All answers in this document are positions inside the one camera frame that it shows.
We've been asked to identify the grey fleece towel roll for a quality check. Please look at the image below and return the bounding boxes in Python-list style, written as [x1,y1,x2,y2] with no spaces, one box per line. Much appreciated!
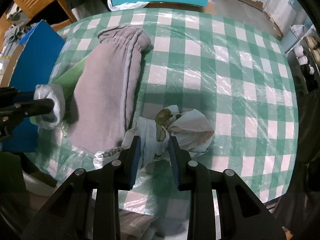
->
[67,25,151,155]

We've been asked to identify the light green cloth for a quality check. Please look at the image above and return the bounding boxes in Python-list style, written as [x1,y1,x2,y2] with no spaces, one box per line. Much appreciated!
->
[30,57,87,129]

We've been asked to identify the white sock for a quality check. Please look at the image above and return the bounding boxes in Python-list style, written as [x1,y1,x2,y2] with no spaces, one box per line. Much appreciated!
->
[34,84,66,129]

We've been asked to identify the shoe rack with shoes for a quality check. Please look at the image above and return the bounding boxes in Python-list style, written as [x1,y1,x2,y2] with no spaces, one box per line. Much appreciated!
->
[286,25,319,98]

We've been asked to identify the white patterned cloth bundle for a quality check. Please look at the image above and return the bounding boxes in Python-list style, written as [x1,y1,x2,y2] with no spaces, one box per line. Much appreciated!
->
[93,105,214,170]

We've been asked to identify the blue-rimmed cardboard box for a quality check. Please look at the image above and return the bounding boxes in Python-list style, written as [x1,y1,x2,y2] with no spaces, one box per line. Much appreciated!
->
[2,20,65,152]

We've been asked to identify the wooden louvered cabinet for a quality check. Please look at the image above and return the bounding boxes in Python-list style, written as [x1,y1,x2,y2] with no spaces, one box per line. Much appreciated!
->
[0,0,78,43]

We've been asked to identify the white plastic bag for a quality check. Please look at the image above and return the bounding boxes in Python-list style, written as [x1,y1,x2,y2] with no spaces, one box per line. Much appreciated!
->
[107,0,149,11]

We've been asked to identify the green checkered tablecloth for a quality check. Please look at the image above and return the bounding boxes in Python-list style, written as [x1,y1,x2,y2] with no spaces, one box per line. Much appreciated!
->
[24,8,299,215]

